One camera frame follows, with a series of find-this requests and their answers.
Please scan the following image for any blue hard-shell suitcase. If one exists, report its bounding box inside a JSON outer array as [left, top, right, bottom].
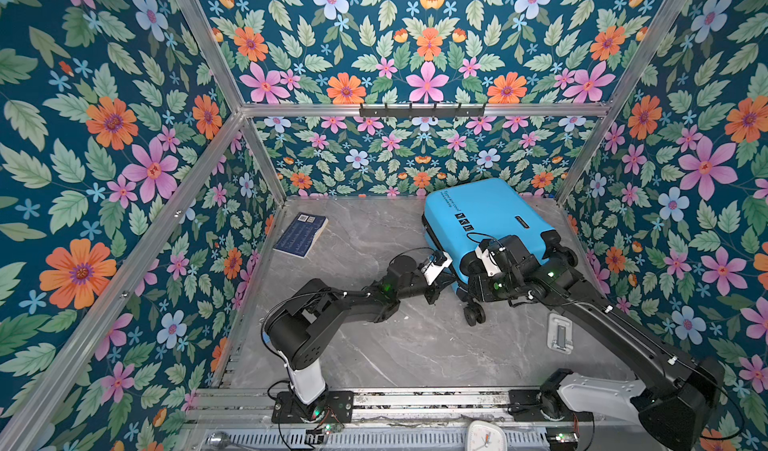
[[422, 178, 580, 326]]

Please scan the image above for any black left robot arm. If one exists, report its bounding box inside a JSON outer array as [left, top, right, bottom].
[[261, 251, 456, 407]]

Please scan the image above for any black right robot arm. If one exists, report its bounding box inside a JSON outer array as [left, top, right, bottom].
[[461, 232, 724, 450]]

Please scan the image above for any dark blue paperback book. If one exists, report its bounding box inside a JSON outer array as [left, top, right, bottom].
[[274, 212, 328, 258]]

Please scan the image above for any white desk clock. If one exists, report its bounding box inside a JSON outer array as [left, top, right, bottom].
[[465, 420, 508, 451]]

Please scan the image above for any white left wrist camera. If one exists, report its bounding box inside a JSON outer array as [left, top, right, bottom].
[[420, 250, 453, 285]]

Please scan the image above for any white wall socket plate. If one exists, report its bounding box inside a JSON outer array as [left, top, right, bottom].
[[546, 312, 574, 355]]

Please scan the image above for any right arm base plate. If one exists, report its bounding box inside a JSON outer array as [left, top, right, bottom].
[[506, 388, 594, 422]]

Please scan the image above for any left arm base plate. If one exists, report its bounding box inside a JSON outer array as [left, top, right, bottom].
[[271, 391, 355, 424]]

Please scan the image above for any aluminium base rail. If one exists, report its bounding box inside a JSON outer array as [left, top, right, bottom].
[[185, 378, 640, 428]]

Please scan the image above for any black hook rail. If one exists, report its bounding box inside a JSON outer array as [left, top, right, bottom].
[[358, 103, 486, 120]]

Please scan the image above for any aluminium cage frame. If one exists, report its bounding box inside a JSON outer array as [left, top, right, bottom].
[[1, 0, 667, 450]]

